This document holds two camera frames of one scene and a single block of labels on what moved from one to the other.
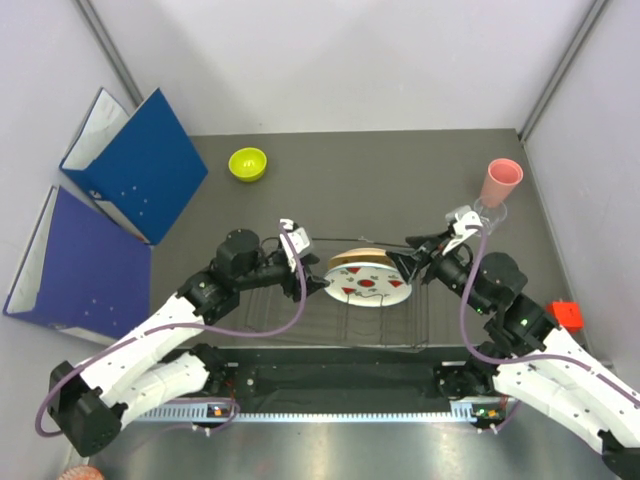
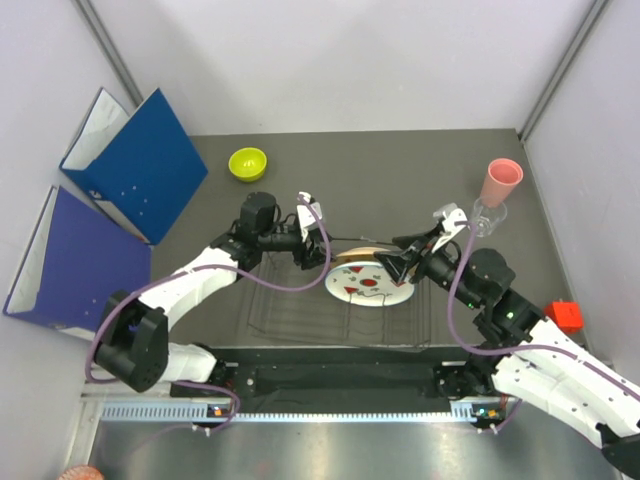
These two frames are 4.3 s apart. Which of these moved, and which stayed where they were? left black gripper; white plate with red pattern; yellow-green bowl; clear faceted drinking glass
Moved: left black gripper
Stayed: yellow-green bowl; white plate with red pattern; clear faceted drinking glass
